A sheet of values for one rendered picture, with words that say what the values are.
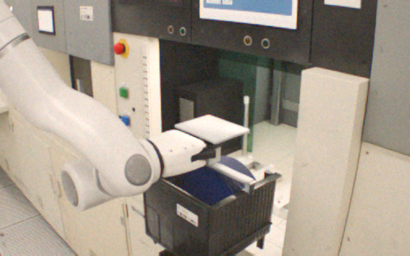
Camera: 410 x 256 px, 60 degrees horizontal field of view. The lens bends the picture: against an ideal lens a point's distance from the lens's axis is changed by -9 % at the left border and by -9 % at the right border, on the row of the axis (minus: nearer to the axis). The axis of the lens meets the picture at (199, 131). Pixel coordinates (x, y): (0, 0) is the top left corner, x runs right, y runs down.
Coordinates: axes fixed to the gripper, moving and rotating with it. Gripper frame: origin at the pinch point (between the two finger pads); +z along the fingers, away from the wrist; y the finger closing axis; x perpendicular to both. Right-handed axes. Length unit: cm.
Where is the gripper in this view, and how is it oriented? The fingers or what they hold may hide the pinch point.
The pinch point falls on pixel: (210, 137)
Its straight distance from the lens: 80.5
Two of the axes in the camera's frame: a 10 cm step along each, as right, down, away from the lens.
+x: 0.1, -9.3, -3.8
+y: 6.8, 2.8, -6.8
